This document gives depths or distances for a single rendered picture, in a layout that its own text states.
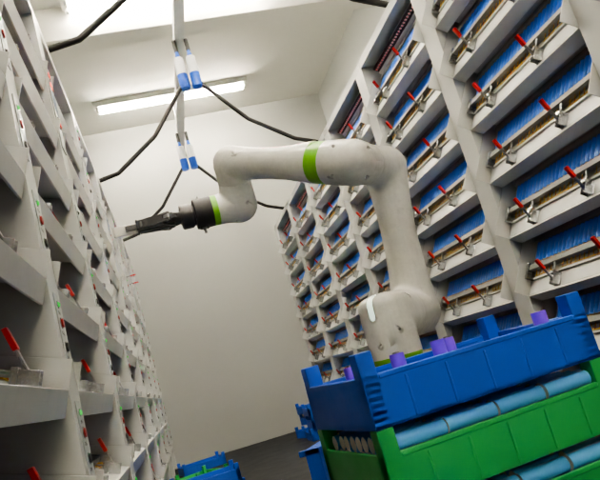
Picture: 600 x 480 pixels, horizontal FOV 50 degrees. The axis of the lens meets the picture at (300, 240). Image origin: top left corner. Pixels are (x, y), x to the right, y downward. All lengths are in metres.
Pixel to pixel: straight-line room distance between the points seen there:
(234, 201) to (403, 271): 0.55
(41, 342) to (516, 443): 0.76
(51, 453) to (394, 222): 1.04
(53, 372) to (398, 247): 0.97
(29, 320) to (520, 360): 0.78
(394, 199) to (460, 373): 1.07
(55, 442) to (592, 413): 0.79
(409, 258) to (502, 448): 1.04
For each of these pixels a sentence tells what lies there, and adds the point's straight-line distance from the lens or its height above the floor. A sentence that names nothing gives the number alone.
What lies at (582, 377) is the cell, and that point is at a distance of 0.83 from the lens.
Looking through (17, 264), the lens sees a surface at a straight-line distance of 0.98.
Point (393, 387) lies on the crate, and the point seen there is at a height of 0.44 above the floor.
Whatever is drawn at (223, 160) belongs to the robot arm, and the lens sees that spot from 1.89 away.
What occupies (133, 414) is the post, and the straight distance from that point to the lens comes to 2.53.
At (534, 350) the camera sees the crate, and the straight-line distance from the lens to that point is 0.78.
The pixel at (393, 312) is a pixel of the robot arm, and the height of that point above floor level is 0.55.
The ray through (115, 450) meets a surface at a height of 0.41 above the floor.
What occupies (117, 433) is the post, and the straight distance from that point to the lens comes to 1.83.
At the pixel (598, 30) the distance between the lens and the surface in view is 1.69.
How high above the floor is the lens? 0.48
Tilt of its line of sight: 11 degrees up
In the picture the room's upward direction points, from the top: 16 degrees counter-clockwise
